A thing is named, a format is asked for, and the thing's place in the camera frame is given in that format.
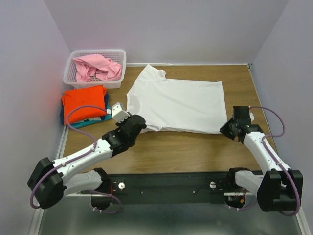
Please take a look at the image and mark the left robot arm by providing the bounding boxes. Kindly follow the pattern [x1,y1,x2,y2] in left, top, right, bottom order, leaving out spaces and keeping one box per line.
[27,115,146,209]

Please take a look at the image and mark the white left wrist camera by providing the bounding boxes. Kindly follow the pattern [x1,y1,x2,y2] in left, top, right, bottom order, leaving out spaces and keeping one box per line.
[112,102,131,123]

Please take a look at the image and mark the folded blue t shirt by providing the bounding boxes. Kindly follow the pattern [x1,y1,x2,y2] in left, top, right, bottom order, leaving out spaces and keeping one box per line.
[60,85,111,127]

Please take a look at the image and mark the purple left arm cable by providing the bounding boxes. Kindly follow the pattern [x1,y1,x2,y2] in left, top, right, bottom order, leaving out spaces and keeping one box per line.
[29,104,123,215]

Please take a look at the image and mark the folded teal t shirt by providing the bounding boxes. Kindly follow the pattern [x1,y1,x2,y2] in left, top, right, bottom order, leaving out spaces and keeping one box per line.
[71,103,112,129]

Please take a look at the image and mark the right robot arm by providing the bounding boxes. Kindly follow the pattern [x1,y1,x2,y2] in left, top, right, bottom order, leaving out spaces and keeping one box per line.
[220,106,303,216]

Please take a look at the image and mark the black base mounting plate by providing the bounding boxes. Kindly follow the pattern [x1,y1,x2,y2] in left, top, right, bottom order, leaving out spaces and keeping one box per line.
[95,171,250,205]

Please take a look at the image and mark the folded orange t shirt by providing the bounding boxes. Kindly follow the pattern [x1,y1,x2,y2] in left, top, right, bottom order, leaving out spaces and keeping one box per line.
[61,85,107,125]

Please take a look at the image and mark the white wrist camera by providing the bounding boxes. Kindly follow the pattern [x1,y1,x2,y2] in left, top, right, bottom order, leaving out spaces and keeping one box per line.
[112,102,131,123]
[249,106,255,122]

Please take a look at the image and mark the white t shirt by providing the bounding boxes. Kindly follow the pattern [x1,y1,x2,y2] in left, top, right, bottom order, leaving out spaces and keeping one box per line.
[127,65,227,134]

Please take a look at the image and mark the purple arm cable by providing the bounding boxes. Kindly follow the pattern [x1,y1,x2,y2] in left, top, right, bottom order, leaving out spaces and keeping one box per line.
[228,106,301,216]
[29,104,123,215]

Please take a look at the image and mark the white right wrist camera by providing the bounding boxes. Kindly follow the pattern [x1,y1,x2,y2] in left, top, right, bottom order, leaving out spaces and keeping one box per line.
[249,106,255,122]

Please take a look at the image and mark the pink t shirt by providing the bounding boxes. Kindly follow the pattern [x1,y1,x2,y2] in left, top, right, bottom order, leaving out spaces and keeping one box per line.
[72,54,122,82]

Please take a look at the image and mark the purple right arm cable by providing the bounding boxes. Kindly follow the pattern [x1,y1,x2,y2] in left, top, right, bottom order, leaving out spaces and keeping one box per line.
[228,106,301,216]

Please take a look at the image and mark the white plastic laundry basket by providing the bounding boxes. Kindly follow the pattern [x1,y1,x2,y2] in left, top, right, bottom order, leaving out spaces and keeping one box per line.
[63,49,127,89]

